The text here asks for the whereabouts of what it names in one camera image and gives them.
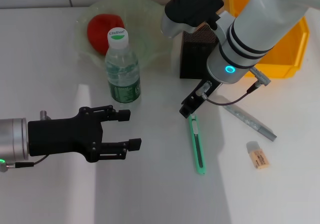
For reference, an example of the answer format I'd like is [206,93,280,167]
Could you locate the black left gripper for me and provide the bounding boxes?
[27,104,143,164]

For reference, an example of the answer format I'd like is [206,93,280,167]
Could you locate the orange eraser white end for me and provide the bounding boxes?
[246,140,270,170]

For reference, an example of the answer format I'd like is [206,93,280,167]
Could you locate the red-orange fruit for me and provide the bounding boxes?
[86,13,125,57]

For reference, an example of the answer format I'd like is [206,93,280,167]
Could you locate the pale green glass fruit bowl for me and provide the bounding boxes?
[74,0,174,71]

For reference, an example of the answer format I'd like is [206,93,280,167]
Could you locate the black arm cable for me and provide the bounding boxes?
[206,67,273,107]
[0,155,48,173]

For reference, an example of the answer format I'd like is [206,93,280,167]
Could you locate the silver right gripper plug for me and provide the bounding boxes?
[195,80,213,99]

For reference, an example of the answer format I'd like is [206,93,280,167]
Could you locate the yellow plastic bin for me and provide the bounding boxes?
[226,0,311,79]

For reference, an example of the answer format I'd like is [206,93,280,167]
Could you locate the silver staples strip clear wrapper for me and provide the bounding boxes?
[221,101,278,142]

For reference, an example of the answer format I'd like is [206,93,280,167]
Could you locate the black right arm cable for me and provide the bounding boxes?
[206,67,273,107]

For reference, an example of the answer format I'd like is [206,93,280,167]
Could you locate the clear water bottle green label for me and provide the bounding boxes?
[104,28,142,105]

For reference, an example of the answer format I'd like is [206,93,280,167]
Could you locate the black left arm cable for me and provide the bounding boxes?
[0,155,48,173]

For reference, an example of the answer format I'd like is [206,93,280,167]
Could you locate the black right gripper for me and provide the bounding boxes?
[178,79,223,120]

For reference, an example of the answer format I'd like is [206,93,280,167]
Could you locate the green utility knife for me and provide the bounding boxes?
[187,113,207,177]

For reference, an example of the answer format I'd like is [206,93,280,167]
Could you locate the black mesh pen holder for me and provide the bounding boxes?
[179,25,218,80]

